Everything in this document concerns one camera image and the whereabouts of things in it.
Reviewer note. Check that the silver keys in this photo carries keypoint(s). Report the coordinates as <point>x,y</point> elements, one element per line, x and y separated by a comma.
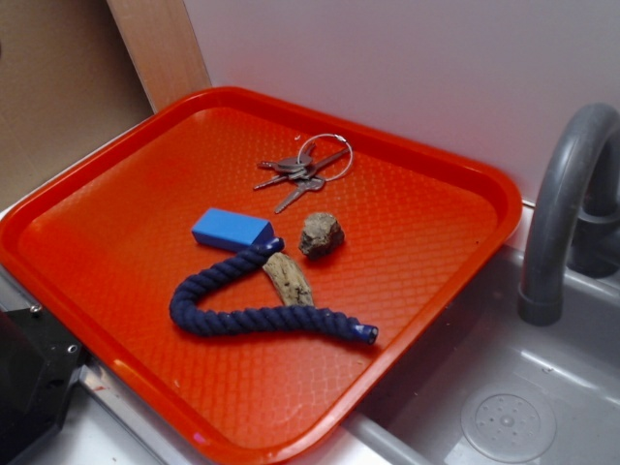
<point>304,172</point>

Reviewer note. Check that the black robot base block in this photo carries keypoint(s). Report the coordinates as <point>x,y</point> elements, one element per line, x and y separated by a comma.
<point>40,364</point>

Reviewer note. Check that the brown rock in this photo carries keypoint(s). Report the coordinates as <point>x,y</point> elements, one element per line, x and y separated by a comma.
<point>320,235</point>

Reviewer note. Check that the tan wood piece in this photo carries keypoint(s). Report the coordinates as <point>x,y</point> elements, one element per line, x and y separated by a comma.
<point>288,280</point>

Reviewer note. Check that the orange plastic tray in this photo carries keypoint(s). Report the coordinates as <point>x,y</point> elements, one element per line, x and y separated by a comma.
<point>104,245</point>

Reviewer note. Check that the blue rectangular block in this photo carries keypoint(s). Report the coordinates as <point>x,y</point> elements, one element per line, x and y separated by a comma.
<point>231,231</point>

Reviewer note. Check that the grey plastic sink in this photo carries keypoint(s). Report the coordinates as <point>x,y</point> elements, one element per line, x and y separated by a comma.
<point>481,386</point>

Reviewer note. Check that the light wooden board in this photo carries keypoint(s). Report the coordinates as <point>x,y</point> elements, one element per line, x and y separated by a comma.
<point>163,47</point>

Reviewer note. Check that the grey curved faucet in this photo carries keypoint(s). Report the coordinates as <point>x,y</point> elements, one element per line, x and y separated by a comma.
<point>575,224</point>

